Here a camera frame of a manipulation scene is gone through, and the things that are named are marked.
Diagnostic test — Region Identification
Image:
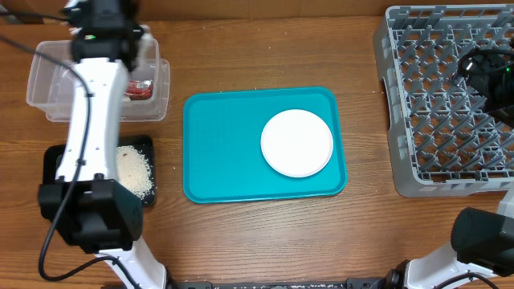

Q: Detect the red sauce packet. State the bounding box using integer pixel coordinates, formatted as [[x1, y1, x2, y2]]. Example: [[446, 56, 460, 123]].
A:
[[124, 80, 153, 100]]

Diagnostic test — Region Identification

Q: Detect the large white dinner plate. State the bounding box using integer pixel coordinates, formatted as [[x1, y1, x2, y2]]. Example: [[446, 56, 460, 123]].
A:
[[260, 109, 334, 178]]

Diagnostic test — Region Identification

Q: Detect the white napkin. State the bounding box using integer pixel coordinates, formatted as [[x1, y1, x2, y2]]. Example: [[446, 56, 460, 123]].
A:
[[136, 25, 153, 68]]

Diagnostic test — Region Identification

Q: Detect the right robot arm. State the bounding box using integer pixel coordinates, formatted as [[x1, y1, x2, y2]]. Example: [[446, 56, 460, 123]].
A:
[[374, 47, 513, 288]]

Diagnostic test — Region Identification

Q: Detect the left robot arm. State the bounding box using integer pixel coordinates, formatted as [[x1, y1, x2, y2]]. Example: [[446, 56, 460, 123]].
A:
[[38, 0, 172, 288]]

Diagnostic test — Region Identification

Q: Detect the grey dishwasher rack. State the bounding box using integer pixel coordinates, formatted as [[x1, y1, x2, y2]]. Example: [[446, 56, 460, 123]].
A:
[[373, 4, 513, 197]]

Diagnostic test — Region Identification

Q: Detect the clear plastic storage bin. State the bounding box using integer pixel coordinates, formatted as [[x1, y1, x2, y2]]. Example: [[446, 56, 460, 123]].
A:
[[26, 40, 170, 122]]

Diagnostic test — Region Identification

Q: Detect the black plastic tray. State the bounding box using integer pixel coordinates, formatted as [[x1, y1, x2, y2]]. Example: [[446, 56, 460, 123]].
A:
[[43, 135, 157, 207]]

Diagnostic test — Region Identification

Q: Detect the pile of white rice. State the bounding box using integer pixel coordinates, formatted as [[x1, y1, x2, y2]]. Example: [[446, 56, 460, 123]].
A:
[[116, 145, 153, 200]]

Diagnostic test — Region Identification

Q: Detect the teal serving tray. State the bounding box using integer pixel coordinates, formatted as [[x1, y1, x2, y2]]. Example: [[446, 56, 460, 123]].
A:
[[182, 87, 348, 204]]

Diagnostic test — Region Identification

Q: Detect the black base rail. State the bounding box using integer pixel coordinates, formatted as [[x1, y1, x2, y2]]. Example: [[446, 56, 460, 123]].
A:
[[173, 277, 401, 289]]

